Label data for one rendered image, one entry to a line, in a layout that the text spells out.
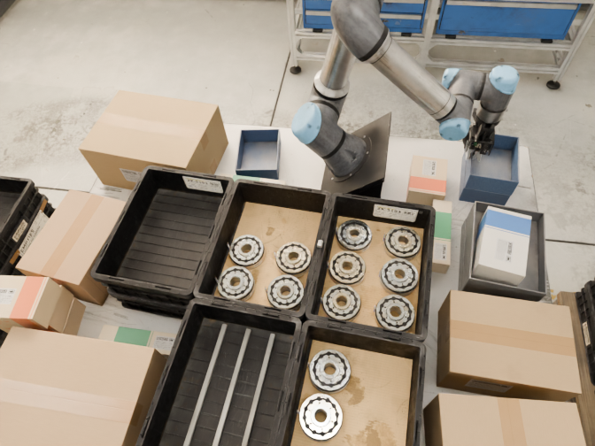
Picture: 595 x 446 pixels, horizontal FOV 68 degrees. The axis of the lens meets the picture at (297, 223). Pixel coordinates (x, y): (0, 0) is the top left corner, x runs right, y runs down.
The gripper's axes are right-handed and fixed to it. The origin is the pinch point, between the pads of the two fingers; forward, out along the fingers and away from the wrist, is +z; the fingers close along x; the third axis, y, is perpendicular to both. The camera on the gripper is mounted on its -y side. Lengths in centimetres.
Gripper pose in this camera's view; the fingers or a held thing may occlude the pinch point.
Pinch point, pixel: (471, 155)
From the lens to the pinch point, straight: 161.4
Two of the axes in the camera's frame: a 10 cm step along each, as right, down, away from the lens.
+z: 0.6, 5.4, 8.4
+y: -2.6, 8.2, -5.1
